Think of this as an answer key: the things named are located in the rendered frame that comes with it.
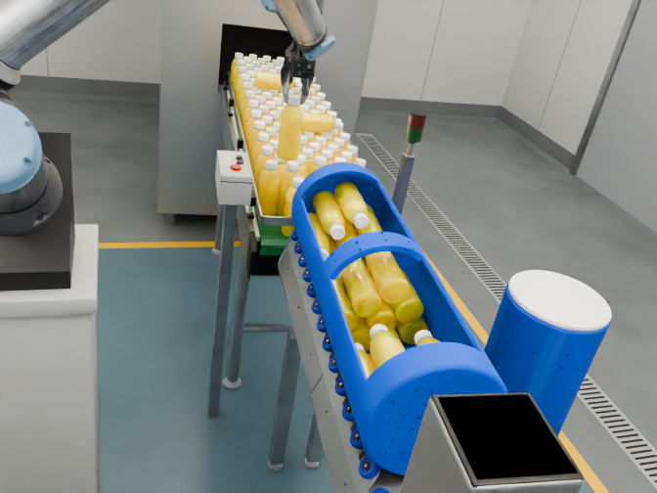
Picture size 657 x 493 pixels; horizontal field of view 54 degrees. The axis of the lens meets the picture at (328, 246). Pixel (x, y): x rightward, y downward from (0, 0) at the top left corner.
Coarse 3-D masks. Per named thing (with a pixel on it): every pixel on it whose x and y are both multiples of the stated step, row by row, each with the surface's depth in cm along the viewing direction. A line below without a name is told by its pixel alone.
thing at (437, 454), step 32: (448, 416) 32; (480, 416) 32; (512, 416) 33; (544, 416) 33; (416, 448) 34; (448, 448) 31; (480, 448) 30; (512, 448) 31; (544, 448) 31; (416, 480) 34; (448, 480) 31; (480, 480) 29; (512, 480) 29; (544, 480) 29; (576, 480) 30
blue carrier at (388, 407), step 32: (384, 192) 176; (384, 224) 189; (320, 256) 154; (352, 256) 144; (416, 256) 147; (320, 288) 149; (416, 288) 163; (448, 320) 146; (352, 352) 125; (416, 352) 114; (448, 352) 113; (480, 352) 118; (352, 384) 122; (384, 384) 112; (416, 384) 111; (448, 384) 113; (480, 384) 114; (384, 416) 113; (416, 416) 115; (384, 448) 118
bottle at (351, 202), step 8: (344, 184) 183; (352, 184) 184; (336, 192) 183; (344, 192) 179; (352, 192) 178; (336, 200) 183; (344, 200) 177; (352, 200) 174; (360, 200) 174; (344, 208) 174; (352, 208) 172; (360, 208) 172; (368, 208) 175; (344, 216) 176; (352, 216) 172
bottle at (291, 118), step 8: (288, 104) 193; (288, 112) 193; (296, 112) 194; (288, 120) 194; (296, 120) 194; (280, 128) 197; (288, 128) 195; (296, 128) 196; (280, 136) 198; (288, 136) 196; (296, 136) 197; (280, 144) 199; (288, 144) 197; (296, 144) 199; (280, 152) 200; (288, 152) 199; (296, 152) 200
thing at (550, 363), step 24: (504, 312) 176; (504, 336) 175; (528, 336) 169; (552, 336) 165; (576, 336) 164; (600, 336) 168; (504, 360) 176; (528, 360) 171; (552, 360) 168; (576, 360) 168; (504, 384) 178; (528, 384) 174; (552, 384) 172; (576, 384) 175; (552, 408) 177
